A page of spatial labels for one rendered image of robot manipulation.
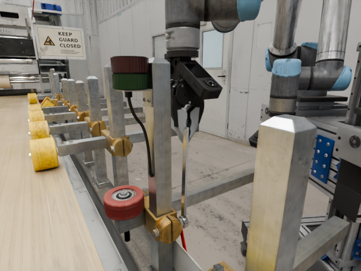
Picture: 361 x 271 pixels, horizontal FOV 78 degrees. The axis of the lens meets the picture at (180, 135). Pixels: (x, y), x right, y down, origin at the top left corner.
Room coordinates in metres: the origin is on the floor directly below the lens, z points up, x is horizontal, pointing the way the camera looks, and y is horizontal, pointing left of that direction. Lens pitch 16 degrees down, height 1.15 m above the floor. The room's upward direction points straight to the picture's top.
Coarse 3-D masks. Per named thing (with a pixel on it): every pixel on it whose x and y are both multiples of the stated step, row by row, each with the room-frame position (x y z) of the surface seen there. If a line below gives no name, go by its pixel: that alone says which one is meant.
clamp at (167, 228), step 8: (144, 208) 0.41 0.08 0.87; (152, 216) 0.38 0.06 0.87; (160, 216) 0.38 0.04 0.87; (168, 216) 0.38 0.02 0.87; (176, 216) 0.40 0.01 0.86; (144, 224) 0.42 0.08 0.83; (152, 224) 0.38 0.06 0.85; (160, 224) 0.37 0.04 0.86; (168, 224) 0.36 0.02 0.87; (176, 224) 0.37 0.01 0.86; (152, 232) 0.38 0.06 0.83; (160, 232) 0.36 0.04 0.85; (168, 232) 0.36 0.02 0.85; (176, 232) 0.37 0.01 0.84; (168, 240) 0.36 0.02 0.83
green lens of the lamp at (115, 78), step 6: (114, 78) 0.36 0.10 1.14; (120, 78) 0.35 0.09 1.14; (126, 78) 0.35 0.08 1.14; (132, 78) 0.35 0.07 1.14; (138, 78) 0.35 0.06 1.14; (144, 78) 0.36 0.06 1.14; (114, 84) 0.36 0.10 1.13; (120, 84) 0.35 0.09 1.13; (126, 84) 0.35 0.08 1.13; (132, 84) 0.35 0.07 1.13; (138, 84) 0.35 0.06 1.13; (144, 84) 0.36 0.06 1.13
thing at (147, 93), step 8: (120, 56) 0.35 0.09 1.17; (128, 56) 0.35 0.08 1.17; (136, 56) 0.36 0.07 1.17; (144, 56) 0.37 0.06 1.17; (128, 96) 0.37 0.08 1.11; (144, 96) 0.40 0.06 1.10; (152, 96) 0.38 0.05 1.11; (128, 104) 0.38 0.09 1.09; (144, 104) 0.40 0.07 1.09; (152, 104) 0.38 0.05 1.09; (136, 120) 0.38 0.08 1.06; (144, 128) 0.38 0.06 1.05; (152, 176) 0.39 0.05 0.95
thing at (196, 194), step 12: (252, 168) 0.63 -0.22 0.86; (216, 180) 0.56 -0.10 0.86; (228, 180) 0.56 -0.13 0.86; (240, 180) 0.57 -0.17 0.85; (252, 180) 0.60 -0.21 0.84; (180, 192) 0.49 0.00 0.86; (192, 192) 0.49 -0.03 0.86; (204, 192) 0.50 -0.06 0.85; (216, 192) 0.52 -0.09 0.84; (180, 204) 0.46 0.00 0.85; (192, 204) 0.48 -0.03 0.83; (144, 216) 0.41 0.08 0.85; (120, 228) 0.38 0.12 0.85; (132, 228) 0.39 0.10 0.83
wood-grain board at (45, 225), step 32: (0, 128) 0.98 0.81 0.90; (0, 160) 0.60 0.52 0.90; (0, 192) 0.42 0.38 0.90; (32, 192) 0.42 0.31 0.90; (64, 192) 0.42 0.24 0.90; (0, 224) 0.32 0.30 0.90; (32, 224) 0.32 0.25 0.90; (64, 224) 0.32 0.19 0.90; (0, 256) 0.25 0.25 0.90; (32, 256) 0.25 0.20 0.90; (64, 256) 0.25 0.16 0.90; (96, 256) 0.25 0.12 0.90
